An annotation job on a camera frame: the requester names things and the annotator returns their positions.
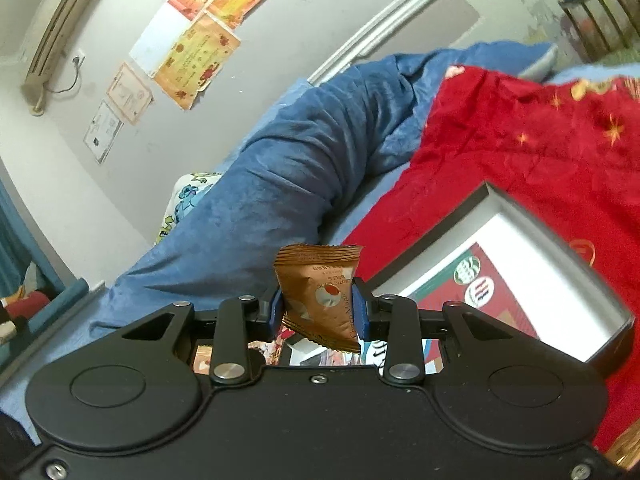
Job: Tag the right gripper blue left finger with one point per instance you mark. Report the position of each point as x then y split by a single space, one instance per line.
276 313

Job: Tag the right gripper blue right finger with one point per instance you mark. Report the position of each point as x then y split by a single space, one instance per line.
361 298

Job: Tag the brown cookie snack packet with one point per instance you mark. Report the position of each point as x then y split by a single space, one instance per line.
316 285

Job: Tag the Chinese history textbook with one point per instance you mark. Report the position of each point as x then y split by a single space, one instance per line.
472 278

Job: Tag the blue plush duvet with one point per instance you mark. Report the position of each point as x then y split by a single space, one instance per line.
302 167

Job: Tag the cartoon print pillow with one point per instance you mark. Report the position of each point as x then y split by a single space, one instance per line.
186 194

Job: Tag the black shallow cardboard box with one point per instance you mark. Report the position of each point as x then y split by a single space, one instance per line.
570 307

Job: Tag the red teddy bear blanket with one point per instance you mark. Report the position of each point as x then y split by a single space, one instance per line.
567 153

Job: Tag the orange award certificate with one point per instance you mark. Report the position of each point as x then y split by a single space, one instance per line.
195 59

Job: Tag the beige framed certificate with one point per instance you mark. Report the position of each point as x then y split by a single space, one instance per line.
129 94

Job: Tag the round dark metal stool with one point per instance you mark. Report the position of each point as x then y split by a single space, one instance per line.
602 26

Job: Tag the white certificate on wall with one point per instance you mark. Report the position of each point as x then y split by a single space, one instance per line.
102 132

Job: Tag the wall air conditioner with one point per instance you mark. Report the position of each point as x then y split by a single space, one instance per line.
52 25

